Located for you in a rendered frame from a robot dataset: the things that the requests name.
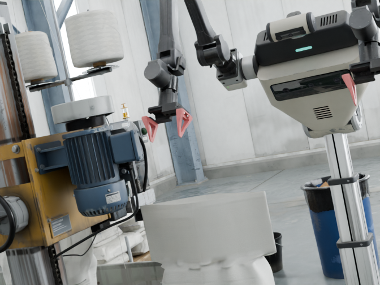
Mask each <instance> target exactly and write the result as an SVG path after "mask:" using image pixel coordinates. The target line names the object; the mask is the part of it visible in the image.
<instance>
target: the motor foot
mask: <svg viewBox="0 0 380 285"><path fill-rule="evenodd" d="M33 149H34V154H35V157H36V162H37V167H38V169H39V171H38V172H39V174H40V175H41V174H45V173H49V172H52V171H56V170H60V169H63V168H66V166H68V162H67V157H66V152H65V148H64V145H63V146H62V144H61V141H59V140H58V141H53V142H47V143H44V144H39V145H34V147H33Z"/></svg>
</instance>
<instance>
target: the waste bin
mask: <svg viewBox="0 0 380 285"><path fill-rule="evenodd" d="M358 174H359V180H358V181H359V186H360V192H361V198H362V204H363V207H364V213H365V219H366V225H367V228H368V232H371V233H373V236H374V239H373V245H374V251H375V256H376V260H377V266H378V269H379V268H380V263H379V255H378V248H377V242H376V237H375V230H374V223H373V216H372V210H371V206H370V198H369V196H370V191H369V183H368V179H370V175H369V174H367V173H364V172H358ZM330 178H331V175H329V176H324V177H321V178H317V179H313V180H310V181H307V182H305V183H303V184H302V185H301V186H300V189H301V190H303V191H304V196H305V200H306V203H307V204H308V208H309V212H310V217H311V220H312V225H313V230H314V235H315V238H316V243H317V248H318V253H319V257H320V261H321V266H322V270H323V274H324V275H325V276H327V277H329V278H334V279H344V274H343V268H342V262H341V259H340V253H339V248H337V246H336V242H337V241H338V240H339V238H340V236H339V231H338V225H337V221H336V216H335V210H334V204H333V199H332V195H331V189H330V187H320V186H321V185H322V184H323V183H324V182H327V180H328V179H330ZM317 187H318V188H317Z"/></svg>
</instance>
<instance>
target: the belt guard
mask: <svg viewBox="0 0 380 285"><path fill-rule="evenodd" d="M51 112H52V116H53V121H54V124H63V123H69V122H74V121H78V120H81V118H86V117H89V118H94V117H95V116H96V117H98V116H103V114H105V115H106V116H109V115H111V114H113V113H115V110H114V105H113V99H112V96H99V97H92V98H86V99H82V100H77V101H71V102H66V103H62V104H59V105H55V106H52V107H51Z"/></svg>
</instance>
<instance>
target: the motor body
mask: <svg viewBox="0 0 380 285"><path fill-rule="evenodd" d="M112 129H113V125H109V126H103V127H98V128H92V129H87V130H83V131H78V132H73V133H68V134H64V135H62V137H63V139H65V140H64V141H63V145H64V148H65V152H66V150H67V152H66V157H67V155H68V157H67V162H68V161H69V162H68V168H69V172H70V177H71V181H72V184H74V185H77V188H76V189H74V195H73V197H75V199H76V204H77V208H78V211H79V212H80V213H81V214H82V215H83V216H85V217H96V216H100V215H105V214H110V213H113V212H116V211H119V210H121V209H123V208H124V207H126V205H127V202H128V195H127V190H126V185H127V183H125V180H124V179H120V176H119V171H118V169H119V164H115V162H113V160H112V156H111V151H110V146H109V141H108V139H109V138H110V135H113V134H112V131H110V130H112ZM69 163H70V164H69Z"/></svg>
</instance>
